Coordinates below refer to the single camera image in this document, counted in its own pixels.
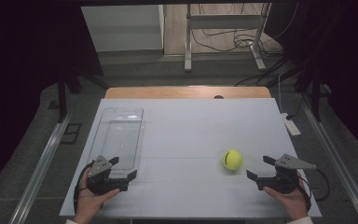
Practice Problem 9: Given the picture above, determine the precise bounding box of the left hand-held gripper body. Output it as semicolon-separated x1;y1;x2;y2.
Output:
86;154;130;196

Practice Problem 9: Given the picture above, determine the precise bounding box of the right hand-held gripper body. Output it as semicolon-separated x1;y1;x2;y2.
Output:
255;153;317;194

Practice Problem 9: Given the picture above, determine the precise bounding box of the clear plastic container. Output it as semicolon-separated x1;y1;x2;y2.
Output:
87;106;145;180

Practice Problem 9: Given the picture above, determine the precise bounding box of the yellow tennis ball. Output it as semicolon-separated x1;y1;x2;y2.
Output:
222;149;243;172

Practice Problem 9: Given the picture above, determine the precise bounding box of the person's right hand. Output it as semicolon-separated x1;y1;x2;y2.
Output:
263;174;310;222

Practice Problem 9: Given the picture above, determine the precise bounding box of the person's left hand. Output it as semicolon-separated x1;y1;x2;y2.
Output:
73;167;121;224

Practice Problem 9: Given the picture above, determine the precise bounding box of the white power strip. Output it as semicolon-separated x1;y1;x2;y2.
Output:
280;112;302;137

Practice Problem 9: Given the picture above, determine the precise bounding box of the black floor plate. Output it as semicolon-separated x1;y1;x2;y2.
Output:
60;122;83;146

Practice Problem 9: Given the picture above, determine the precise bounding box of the wooden table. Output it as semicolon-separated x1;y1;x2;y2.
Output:
104;86;272;100

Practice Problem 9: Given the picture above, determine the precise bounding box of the dark curtain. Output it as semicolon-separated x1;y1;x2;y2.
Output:
0;0;104;200
263;0;358;154

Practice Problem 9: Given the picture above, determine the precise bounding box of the white cabinet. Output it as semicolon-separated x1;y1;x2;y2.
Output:
80;4;165;52

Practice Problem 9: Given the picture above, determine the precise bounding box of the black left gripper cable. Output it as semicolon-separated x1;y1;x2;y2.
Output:
73;161;95;216

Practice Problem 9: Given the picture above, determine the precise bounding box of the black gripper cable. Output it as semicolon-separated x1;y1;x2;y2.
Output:
296;168;331;213
73;161;95;216

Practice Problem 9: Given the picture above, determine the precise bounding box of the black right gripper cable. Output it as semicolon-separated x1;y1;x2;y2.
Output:
296;168;331;213

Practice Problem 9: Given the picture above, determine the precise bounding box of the black plug cable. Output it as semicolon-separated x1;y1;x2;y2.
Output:
285;92;304;121

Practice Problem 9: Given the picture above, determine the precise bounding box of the aluminium floor rail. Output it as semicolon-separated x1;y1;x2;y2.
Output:
8;112;73;224
298;92;358;224

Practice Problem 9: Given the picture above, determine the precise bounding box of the white power cable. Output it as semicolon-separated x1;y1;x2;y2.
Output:
277;73;286;115

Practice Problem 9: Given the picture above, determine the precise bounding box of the tangle of black floor cables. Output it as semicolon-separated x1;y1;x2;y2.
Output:
190;3;299;58

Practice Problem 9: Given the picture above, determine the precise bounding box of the white metal desk frame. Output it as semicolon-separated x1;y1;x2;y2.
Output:
184;3;272;73

